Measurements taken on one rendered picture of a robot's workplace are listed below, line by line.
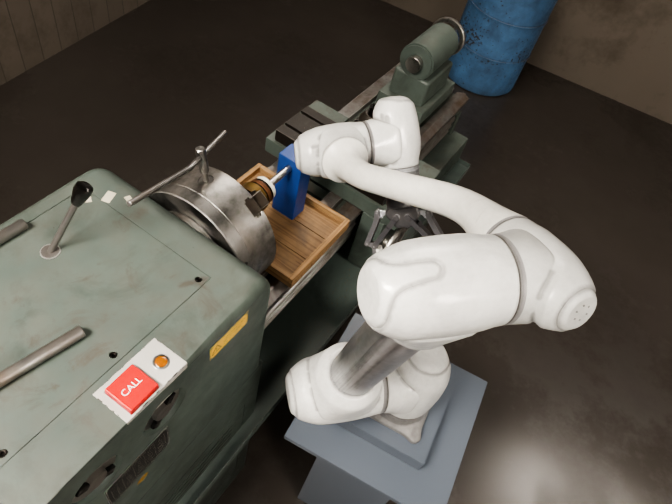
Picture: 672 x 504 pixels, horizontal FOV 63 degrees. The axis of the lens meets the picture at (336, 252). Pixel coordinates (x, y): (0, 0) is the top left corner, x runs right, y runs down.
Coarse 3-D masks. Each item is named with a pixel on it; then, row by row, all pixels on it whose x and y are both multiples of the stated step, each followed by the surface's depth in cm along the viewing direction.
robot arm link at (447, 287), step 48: (432, 240) 73; (480, 240) 74; (384, 288) 69; (432, 288) 69; (480, 288) 70; (384, 336) 86; (432, 336) 72; (288, 384) 124; (336, 384) 115; (384, 384) 125
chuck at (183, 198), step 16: (160, 192) 123; (176, 192) 121; (192, 192) 121; (176, 208) 124; (192, 208) 120; (208, 208) 120; (208, 224) 120; (224, 224) 120; (224, 240) 120; (240, 240) 122; (240, 256) 122
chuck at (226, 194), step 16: (192, 176) 126; (224, 176) 126; (208, 192) 122; (224, 192) 123; (240, 192) 125; (224, 208) 121; (240, 208) 123; (240, 224) 122; (256, 224) 125; (256, 240) 126; (272, 240) 130; (256, 256) 127; (272, 256) 134
